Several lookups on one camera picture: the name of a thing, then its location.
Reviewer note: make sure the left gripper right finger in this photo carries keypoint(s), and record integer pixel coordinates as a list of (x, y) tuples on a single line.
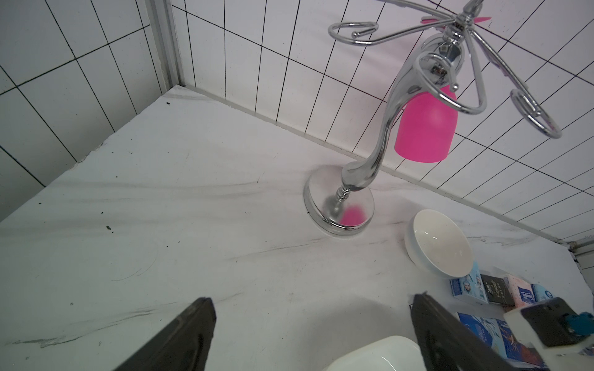
[(445, 343)]

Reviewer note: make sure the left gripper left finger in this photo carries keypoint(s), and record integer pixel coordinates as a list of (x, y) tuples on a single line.
[(183, 344)]

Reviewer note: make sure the blue white tissue pack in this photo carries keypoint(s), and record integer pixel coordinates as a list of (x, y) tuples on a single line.
[(487, 330)]

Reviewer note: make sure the white storage box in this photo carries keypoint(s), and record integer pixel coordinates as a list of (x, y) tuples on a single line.
[(392, 353)]

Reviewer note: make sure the light blue tissue pack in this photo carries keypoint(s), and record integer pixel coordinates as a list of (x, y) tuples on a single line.
[(470, 288)]

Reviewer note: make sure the blue red tissue pack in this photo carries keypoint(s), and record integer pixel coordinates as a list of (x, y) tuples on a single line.
[(515, 351)]

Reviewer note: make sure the small black tissue pack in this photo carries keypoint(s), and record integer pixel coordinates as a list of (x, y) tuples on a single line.
[(497, 292)]

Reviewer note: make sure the pink Tempo side pack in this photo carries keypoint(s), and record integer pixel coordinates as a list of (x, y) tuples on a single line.
[(520, 290)]

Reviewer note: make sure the blue tissue pack bottom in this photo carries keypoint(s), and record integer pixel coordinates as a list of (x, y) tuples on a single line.
[(541, 293)]

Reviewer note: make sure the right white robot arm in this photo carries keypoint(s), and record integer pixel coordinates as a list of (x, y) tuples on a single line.
[(565, 359)]

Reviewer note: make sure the white ceramic bowl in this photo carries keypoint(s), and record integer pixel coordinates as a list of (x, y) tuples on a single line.
[(436, 245)]

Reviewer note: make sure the chrome hook stand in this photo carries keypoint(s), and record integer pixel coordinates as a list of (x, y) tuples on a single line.
[(447, 66)]

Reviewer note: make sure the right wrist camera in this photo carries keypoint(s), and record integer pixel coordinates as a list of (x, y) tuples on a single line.
[(553, 328)]

